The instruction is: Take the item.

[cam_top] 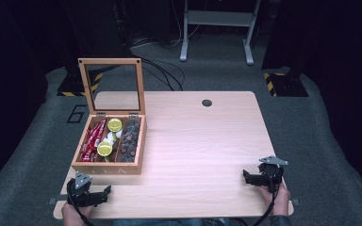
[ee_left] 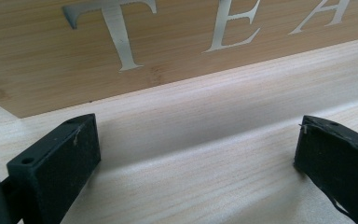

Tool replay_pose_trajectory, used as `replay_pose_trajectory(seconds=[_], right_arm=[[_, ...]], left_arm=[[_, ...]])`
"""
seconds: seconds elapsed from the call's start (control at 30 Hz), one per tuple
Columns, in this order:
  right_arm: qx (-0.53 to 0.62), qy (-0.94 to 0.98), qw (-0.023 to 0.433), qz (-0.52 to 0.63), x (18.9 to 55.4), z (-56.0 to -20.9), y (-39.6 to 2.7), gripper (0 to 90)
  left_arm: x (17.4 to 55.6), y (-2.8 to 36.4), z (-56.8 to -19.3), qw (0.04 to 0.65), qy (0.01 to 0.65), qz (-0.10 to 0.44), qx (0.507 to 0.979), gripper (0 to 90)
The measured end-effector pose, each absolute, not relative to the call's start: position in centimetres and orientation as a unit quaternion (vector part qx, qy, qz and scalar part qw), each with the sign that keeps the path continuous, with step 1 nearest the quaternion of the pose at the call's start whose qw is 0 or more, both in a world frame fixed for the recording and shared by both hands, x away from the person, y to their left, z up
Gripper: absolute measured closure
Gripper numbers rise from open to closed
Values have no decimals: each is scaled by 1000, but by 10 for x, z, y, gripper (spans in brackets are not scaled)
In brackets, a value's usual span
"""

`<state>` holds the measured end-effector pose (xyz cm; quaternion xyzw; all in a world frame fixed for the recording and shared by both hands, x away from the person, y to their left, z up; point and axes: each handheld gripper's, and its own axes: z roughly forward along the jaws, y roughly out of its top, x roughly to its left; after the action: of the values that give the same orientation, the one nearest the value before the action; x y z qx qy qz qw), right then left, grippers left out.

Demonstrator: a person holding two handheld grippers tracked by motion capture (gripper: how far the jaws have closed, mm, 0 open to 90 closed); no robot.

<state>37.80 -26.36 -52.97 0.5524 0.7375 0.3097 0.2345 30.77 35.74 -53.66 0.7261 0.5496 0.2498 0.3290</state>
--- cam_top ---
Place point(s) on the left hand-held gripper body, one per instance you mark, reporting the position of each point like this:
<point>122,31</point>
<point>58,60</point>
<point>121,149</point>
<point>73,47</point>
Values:
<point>81,188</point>

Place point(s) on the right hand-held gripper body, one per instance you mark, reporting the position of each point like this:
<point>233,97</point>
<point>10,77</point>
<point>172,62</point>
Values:
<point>271,172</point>

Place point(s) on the person's left hand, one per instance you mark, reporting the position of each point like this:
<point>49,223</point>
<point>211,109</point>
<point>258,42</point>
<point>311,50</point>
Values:
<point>72,216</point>

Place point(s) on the person's right hand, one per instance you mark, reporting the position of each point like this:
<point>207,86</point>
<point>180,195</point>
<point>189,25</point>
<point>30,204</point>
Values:
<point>281,202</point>

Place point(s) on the wooden box with glass lid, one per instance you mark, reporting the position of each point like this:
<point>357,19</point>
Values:
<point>106,169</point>

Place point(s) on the yellow-lidded capsule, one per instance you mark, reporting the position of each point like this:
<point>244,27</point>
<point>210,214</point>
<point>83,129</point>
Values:
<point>104,149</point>
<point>115,125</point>

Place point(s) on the pile of red sachets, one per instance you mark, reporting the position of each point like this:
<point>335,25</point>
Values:
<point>93,140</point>

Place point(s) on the white capsule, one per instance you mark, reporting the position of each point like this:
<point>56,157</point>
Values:
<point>111,136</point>
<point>119,134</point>

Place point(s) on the pile of dark capsules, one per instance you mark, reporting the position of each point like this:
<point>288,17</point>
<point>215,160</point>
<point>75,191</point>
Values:
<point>130,140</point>

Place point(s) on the person's legs in jeans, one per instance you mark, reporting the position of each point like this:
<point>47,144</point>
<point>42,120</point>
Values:
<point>169,222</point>

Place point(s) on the black table grommet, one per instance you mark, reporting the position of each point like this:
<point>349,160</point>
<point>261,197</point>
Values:
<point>206,102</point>

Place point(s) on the black stand with striped base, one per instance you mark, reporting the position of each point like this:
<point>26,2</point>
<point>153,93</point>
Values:
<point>287,84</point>
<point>75,84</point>

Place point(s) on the white metal stand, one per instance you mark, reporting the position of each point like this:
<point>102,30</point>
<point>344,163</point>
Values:
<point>218,18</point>

